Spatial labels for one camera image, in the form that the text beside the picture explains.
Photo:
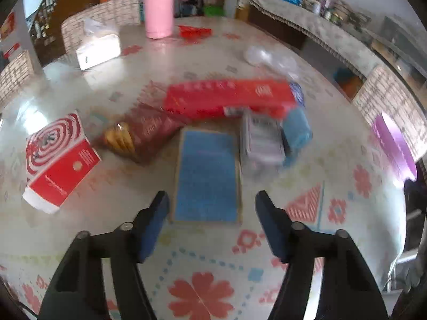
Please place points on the green plastic bag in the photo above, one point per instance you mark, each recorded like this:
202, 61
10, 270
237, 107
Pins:
213, 11

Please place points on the checkered chair right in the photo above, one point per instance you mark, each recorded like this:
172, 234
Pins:
384, 92

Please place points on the red white spiral box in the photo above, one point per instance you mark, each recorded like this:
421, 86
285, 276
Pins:
57, 158

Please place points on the grey white medicine box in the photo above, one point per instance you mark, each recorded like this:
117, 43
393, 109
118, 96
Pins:
261, 143

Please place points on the brown snack bag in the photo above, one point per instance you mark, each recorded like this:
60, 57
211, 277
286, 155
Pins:
140, 134

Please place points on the clear plastic bag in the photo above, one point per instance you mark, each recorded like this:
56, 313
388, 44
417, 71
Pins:
277, 61

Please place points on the pink thermos bottle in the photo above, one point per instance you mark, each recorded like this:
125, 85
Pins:
159, 18

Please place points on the blue white crumpled wrapper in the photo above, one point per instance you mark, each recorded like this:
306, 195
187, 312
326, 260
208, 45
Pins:
297, 93

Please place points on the checkered chair far middle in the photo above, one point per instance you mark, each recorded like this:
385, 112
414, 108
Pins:
114, 12

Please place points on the long red carton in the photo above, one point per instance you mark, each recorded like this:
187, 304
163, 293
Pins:
218, 98

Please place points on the checkered chair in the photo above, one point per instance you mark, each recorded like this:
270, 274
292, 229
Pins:
15, 75
384, 92
114, 12

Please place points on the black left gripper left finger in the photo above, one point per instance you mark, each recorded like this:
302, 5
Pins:
77, 289

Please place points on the red crumpled wrapper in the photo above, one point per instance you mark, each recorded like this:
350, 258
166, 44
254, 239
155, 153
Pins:
191, 33

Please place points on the sideboard with lace cloth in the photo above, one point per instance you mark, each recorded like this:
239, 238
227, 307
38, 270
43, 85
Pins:
342, 45

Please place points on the checkered chair far left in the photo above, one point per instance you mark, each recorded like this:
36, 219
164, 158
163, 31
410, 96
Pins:
15, 75

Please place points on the blue flat cardboard box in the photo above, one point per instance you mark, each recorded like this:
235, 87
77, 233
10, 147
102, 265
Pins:
207, 180

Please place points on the white tissue pack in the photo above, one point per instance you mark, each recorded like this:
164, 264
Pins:
100, 44

